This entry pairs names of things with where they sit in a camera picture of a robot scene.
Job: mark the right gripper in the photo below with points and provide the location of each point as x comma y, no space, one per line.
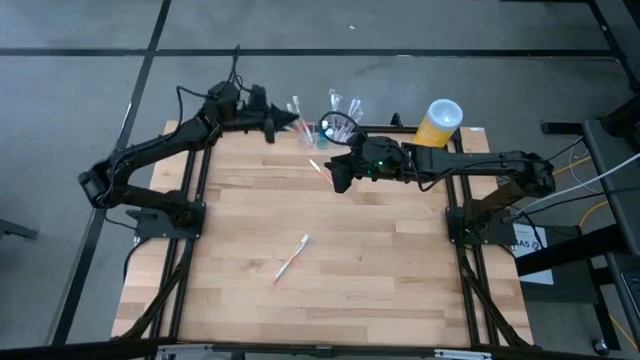
385,155

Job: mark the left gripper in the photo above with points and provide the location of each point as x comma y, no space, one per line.
245,119

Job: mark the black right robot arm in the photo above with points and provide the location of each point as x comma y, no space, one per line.
475,161

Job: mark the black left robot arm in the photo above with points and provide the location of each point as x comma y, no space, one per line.
150,145

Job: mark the clear acrylic organizer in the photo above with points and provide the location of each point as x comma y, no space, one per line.
307,142

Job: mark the yellow wipes canister white lid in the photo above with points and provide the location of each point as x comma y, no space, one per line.
435,130

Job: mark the small white label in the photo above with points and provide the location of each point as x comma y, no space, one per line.
477,129

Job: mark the white paper sign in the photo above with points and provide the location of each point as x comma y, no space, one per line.
537,270

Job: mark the black side desk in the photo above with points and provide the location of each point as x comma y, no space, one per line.
607,205

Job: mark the dark chair base leg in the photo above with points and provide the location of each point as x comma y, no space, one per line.
15,229

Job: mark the black crossbar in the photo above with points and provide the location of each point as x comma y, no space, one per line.
75,350

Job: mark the black caster wheel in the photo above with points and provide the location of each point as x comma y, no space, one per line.
600,346

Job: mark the black aluminium table frame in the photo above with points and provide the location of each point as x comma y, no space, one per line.
380,129

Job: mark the black frame clamp knob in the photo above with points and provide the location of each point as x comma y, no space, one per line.
396,120

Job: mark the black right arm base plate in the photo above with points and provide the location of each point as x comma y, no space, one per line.
455,235

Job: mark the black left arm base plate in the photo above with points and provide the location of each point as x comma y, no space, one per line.
150,231

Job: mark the silver metal bracket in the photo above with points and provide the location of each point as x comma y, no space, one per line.
185,348
462,354

